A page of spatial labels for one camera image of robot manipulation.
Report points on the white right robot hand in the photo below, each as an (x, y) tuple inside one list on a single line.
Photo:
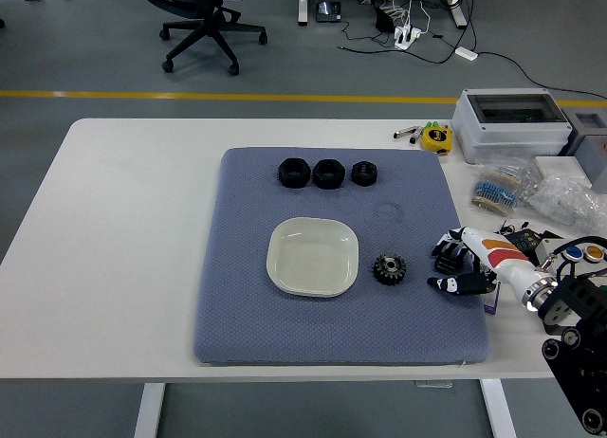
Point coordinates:
[(502, 255)]

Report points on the large black gear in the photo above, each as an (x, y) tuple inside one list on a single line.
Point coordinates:
[(389, 269)]

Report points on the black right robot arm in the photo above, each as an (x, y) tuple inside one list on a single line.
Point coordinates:
[(578, 315)]

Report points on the white flat box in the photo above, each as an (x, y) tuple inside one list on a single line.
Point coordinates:
[(562, 168)]

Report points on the grey box with red button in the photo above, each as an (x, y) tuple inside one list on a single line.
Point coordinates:
[(593, 163)]

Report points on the small black hex nut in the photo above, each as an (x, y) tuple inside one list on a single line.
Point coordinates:
[(364, 173)]

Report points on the large black hex nut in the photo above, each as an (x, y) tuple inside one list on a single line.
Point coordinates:
[(293, 173), (329, 175)]

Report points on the purple printed card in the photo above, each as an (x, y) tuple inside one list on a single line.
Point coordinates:
[(491, 303)]

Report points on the bag of blue resistors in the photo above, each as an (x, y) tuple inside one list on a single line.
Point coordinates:
[(498, 191)]

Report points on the bag of clear parts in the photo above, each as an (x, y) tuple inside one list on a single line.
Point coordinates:
[(566, 201)]

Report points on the yellow tape measure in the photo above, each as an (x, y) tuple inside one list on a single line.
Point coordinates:
[(436, 138)]

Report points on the green capped tool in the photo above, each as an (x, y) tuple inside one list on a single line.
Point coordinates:
[(430, 124)]

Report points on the white table leg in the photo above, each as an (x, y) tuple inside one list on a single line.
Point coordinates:
[(498, 409), (149, 409)]

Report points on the silver and black pen tool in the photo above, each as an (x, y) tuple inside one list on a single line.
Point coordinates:
[(405, 133)]

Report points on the blue-grey quilted mat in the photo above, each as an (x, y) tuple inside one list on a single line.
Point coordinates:
[(332, 329)]

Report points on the white square plate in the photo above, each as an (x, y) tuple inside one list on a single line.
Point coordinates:
[(310, 260)]

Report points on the white power adapter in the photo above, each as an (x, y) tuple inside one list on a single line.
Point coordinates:
[(466, 53)]

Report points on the white power strip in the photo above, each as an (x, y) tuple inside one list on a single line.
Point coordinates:
[(407, 35)]

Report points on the white desk leg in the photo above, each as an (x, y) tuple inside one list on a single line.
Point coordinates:
[(302, 4), (456, 9)]

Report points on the black power brick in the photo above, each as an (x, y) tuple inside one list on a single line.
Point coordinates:
[(385, 18)]

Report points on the black desk phone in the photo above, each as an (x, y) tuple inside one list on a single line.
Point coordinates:
[(328, 11)]

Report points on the black office chair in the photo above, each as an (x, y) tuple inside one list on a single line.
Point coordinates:
[(208, 16)]

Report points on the grey electrical enclosure box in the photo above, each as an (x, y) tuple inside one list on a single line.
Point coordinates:
[(502, 139)]

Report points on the white under-table bracket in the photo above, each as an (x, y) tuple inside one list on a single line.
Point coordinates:
[(434, 384)]

